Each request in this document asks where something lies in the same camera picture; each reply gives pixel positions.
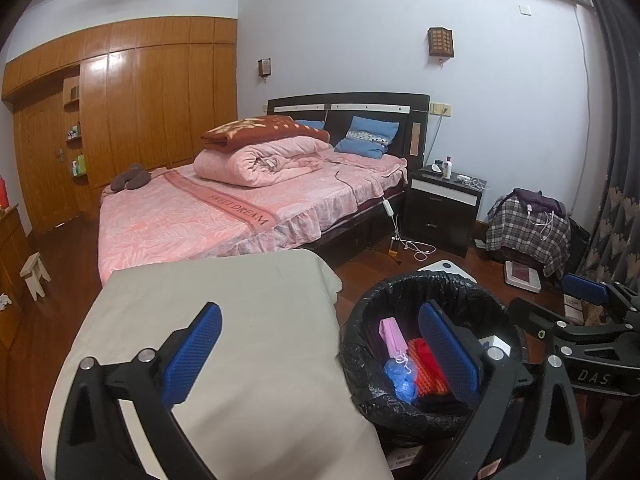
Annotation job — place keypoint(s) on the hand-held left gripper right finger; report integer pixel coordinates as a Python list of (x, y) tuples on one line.
[(447, 355)]

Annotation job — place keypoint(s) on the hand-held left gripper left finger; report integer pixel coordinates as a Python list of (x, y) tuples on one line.
[(192, 355)]

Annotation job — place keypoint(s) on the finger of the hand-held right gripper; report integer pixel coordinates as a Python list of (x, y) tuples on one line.
[(582, 289), (530, 315)]

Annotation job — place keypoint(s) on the red cloth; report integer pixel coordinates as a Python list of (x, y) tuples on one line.
[(433, 358)]

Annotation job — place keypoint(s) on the orange knitted cloth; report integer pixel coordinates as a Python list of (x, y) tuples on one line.
[(430, 385)]

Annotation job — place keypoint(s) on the white box with blue print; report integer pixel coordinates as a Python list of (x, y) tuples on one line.
[(497, 342)]

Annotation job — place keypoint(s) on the blue plastic bag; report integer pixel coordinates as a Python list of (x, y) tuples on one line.
[(402, 385)]

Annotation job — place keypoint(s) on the pink face mask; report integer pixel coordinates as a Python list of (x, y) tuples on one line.
[(392, 335)]

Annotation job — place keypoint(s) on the black trash bin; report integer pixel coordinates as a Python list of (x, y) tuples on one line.
[(380, 300)]

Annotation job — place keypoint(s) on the white floor scale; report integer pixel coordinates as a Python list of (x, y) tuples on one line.
[(522, 276)]

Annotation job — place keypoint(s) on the beige table cover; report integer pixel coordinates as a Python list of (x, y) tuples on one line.
[(250, 335)]

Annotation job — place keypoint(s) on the plaid cloth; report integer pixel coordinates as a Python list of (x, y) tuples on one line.
[(520, 235)]

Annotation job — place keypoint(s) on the white plastic board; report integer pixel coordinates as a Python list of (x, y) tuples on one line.
[(447, 267)]

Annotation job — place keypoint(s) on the purple cloth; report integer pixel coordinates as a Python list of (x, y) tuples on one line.
[(540, 202)]

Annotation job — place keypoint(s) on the yellow power strip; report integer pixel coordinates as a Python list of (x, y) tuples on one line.
[(395, 250)]

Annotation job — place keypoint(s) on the dark nightstand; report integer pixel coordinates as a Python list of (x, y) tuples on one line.
[(440, 220)]

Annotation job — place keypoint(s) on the grey floral curtain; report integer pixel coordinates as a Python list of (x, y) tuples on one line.
[(617, 160)]

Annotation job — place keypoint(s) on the pink bedsheet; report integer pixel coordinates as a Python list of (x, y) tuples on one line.
[(200, 220)]

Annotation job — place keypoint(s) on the white power strip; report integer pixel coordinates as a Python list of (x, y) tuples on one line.
[(467, 179)]

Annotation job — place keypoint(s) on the white blanket controller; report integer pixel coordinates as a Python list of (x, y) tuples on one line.
[(387, 210)]

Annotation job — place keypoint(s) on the white bottle with dark cap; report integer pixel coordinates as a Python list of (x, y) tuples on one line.
[(447, 169)]

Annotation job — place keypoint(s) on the small white stool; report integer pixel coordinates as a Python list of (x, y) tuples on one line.
[(35, 270)]

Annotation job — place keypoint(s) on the brown neck pillow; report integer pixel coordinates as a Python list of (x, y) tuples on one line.
[(130, 177)]

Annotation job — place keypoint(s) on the white crumpled cloth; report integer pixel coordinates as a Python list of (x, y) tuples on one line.
[(5, 301)]

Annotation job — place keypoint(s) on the folded pink quilt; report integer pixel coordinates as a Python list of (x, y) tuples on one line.
[(240, 165)]

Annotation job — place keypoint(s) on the wooden dresser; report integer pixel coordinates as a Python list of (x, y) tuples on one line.
[(12, 270)]

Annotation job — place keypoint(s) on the red brown blanket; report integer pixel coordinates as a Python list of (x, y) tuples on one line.
[(260, 127)]

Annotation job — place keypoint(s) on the blue pillow with patterned band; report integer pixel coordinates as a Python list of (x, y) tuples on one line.
[(370, 125)]

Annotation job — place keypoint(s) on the wooden wardrobe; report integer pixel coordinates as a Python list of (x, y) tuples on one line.
[(150, 110)]

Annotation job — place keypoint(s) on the red thermos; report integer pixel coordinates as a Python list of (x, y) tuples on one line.
[(4, 192)]

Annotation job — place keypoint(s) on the plain blue pillow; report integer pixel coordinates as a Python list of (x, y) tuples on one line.
[(310, 124)]

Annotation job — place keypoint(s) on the dark wooden bed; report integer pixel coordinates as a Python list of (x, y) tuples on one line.
[(375, 100)]

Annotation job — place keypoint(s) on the wall socket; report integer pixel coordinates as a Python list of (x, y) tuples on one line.
[(441, 109)]

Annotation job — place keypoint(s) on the large wooden wall lamp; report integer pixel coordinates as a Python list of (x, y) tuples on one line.
[(441, 42)]

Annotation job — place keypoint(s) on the small wooden wall lamp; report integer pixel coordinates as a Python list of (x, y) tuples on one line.
[(264, 67)]

